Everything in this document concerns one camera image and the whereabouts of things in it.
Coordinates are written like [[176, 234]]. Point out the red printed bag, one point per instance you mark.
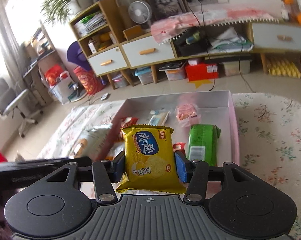
[[88, 80]]

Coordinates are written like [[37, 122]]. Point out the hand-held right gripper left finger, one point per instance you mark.
[[119, 167]]

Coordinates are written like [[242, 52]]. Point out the orange white snack packet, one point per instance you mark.
[[116, 150]]

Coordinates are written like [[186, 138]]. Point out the red cardboard box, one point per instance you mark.
[[200, 72]]

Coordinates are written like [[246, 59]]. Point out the small white red box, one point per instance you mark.
[[195, 61]]

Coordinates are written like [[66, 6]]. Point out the red gift bag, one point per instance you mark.
[[53, 76]]

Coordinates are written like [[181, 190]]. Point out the small wooden box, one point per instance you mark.
[[133, 33]]

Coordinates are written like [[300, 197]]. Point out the pink fringed cloth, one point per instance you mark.
[[215, 17]]

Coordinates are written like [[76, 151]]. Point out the purple curved sheet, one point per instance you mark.
[[74, 55]]

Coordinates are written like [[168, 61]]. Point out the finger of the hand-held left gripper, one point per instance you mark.
[[83, 161]]

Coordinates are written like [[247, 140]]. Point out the black storage box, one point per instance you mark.
[[190, 50]]

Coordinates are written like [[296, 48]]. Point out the small red snack packet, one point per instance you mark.
[[178, 147]]

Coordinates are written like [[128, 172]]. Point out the yellow packets on shelf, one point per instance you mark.
[[105, 41]]

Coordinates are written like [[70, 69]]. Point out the green snack packet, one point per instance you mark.
[[203, 137]]

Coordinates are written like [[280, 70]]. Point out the clear storage box white lid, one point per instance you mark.
[[234, 67]]

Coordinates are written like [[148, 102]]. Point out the floral blanket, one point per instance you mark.
[[265, 142]]

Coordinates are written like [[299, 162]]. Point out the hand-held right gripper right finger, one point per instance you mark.
[[181, 167]]

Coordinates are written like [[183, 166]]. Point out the wooden cabinet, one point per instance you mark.
[[110, 15]]

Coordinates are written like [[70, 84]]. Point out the potted green plant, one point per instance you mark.
[[81, 0]]

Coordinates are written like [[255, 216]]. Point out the white shopping bag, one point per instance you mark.
[[61, 90]]

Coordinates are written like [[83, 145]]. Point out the yellow snack packet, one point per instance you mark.
[[150, 155]]

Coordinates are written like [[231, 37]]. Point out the white office chair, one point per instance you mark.
[[13, 102]]

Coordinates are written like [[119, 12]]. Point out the framed cat picture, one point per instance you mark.
[[165, 1]]

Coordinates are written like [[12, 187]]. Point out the clear storage box orange contents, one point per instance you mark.
[[175, 75]]

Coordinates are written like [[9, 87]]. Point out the pink snack packet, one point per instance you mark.
[[186, 112]]

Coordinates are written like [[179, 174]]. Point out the stack of papers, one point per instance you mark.
[[90, 25]]

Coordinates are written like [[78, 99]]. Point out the small white carton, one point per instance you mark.
[[93, 47]]

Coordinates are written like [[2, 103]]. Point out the small clear storage box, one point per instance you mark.
[[120, 80]]

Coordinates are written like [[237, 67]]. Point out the dark desk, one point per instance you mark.
[[40, 60]]

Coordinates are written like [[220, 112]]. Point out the blue white snack packet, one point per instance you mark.
[[159, 117]]

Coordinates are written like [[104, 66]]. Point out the small white floor device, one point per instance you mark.
[[105, 96]]

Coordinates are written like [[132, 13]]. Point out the grey curtain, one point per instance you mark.
[[5, 42]]

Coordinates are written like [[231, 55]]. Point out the clear storage box blue lid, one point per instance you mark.
[[144, 76]]

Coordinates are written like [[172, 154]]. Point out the white green folded bag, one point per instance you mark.
[[228, 37]]

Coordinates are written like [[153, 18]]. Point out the black flat box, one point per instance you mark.
[[171, 66]]

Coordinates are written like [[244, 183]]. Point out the yellow egg tray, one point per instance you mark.
[[283, 67]]

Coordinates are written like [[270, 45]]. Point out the white desk fan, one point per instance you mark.
[[140, 12]]

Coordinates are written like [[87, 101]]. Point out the pink cardboard box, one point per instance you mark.
[[210, 100]]

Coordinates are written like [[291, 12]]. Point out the large white snack bag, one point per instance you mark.
[[95, 140]]

